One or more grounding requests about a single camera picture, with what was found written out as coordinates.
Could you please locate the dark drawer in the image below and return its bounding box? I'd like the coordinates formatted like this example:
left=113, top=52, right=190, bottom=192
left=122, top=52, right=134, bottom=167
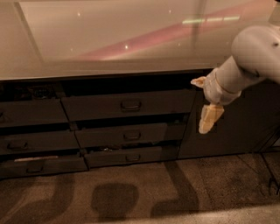
left=75, top=122, right=186, bottom=148
left=61, top=89, right=195, bottom=121
left=0, top=99, right=67, bottom=128
left=0, top=155, right=88, bottom=179
left=0, top=130, right=79, bottom=155
left=85, top=145, right=179, bottom=168

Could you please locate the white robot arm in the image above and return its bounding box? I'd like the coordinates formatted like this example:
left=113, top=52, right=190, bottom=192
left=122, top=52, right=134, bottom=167
left=191, top=25, right=280, bottom=134

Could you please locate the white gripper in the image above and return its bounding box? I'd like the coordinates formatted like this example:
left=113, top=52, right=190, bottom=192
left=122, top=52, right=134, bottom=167
left=191, top=68, right=242, bottom=134

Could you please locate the dark cabinet door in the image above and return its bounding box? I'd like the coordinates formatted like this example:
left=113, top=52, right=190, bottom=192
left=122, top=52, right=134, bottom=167
left=178, top=80, right=280, bottom=158

